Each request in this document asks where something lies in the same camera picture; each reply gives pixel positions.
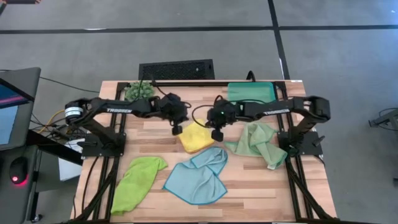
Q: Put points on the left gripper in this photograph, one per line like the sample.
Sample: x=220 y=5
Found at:
x=171 y=107

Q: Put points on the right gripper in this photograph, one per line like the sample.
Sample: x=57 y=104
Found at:
x=222 y=113

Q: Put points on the yellow microfiber towel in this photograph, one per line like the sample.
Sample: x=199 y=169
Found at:
x=196 y=140

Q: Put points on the pale green towel teal edge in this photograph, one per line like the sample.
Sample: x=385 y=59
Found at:
x=255 y=140

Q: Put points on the blue towel with teal edge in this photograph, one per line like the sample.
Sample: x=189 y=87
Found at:
x=192 y=183

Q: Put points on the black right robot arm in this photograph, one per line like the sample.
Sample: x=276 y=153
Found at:
x=273 y=110

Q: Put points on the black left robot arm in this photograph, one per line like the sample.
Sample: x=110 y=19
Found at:
x=118 y=109

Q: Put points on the teal translucent plastic tray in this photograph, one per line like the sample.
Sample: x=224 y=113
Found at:
x=248 y=91

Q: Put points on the artificial green plant in pot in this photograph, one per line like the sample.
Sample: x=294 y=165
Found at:
x=138 y=90

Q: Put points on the lime green fluffy towel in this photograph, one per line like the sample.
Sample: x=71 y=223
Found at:
x=136 y=183

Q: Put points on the white box under table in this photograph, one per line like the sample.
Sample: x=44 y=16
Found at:
x=68 y=168

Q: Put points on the black computer mouse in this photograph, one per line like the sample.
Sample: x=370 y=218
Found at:
x=18 y=169

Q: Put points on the grey computer monitor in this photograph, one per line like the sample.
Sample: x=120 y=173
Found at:
x=12 y=118

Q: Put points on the grey metal stand leg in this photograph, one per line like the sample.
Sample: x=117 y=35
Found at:
x=384 y=119

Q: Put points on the dark grey side desk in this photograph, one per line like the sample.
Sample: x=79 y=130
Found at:
x=18 y=202

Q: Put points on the black aluminium table frame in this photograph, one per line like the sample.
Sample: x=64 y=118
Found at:
x=199 y=83

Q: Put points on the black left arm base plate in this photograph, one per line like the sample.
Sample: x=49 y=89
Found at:
x=93 y=151

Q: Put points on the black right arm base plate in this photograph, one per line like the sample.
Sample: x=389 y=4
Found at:
x=314 y=151

